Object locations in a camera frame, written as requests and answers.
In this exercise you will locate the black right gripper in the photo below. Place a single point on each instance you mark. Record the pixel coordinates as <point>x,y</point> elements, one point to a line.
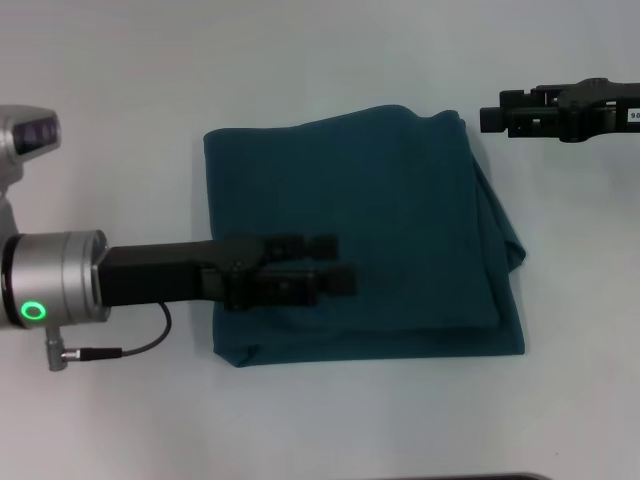
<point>600,112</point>

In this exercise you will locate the teal blue printed T-shirt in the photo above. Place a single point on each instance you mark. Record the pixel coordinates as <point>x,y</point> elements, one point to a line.
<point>400,225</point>

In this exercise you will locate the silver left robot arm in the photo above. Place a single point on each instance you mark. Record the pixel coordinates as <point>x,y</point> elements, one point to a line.
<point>55,280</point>

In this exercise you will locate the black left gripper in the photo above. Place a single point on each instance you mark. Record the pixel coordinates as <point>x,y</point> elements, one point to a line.
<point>165,272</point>

